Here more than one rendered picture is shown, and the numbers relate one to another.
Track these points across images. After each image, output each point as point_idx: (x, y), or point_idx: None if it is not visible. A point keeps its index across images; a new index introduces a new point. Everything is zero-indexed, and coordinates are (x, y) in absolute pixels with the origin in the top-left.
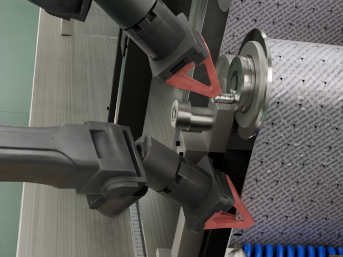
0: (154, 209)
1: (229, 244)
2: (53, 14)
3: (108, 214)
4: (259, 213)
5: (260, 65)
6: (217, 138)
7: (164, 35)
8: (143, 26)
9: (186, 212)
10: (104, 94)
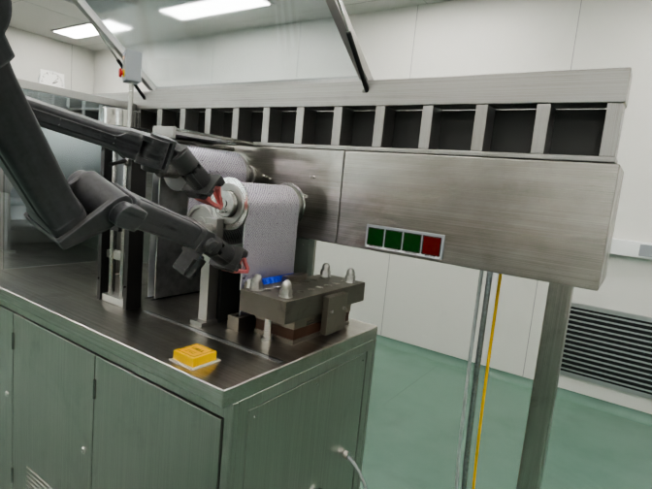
0: (166, 312)
1: (241, 284)
2: (150, 171)
3: (191, 277)
4: (250, 264)
5: (238, 188)
6: (218, 236)
7: (205, 175)
8: (197, 170)
9: (225, 266)
10: (68, 286)
